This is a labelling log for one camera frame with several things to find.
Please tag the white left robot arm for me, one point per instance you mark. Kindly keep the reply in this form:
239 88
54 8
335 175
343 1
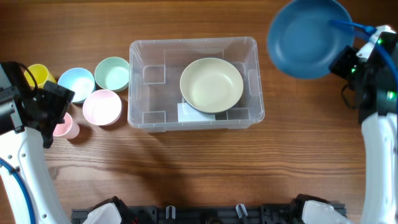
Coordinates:
29 116

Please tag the yellow cup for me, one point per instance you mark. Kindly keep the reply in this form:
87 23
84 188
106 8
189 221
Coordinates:
41 74

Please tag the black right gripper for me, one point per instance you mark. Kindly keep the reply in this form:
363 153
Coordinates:
345 54

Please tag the light green bowl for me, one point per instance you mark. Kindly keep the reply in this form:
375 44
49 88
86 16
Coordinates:
112 74

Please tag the light pink bowl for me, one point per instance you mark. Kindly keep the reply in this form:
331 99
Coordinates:
102 108

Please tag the dark blue plate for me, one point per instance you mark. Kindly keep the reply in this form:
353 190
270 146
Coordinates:
234 105
302 43

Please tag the light blue bowl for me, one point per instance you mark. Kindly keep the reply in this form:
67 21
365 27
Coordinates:
79 80

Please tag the clear plastic storage container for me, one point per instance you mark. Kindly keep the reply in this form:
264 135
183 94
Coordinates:
154 85

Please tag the right arm base joint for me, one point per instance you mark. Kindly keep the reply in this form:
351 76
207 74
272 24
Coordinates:
308 209

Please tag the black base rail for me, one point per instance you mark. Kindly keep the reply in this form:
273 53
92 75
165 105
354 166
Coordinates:
264 214

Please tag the left arm base joint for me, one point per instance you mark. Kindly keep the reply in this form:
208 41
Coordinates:
111 211

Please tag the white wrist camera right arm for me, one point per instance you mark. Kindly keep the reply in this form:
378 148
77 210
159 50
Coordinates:
368 46

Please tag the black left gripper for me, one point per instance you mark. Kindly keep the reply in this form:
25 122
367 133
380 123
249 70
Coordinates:
60 97

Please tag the pink cup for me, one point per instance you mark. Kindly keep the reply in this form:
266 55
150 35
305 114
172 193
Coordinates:
67 130

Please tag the white label in container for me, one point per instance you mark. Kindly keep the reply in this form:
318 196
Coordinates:
186 113

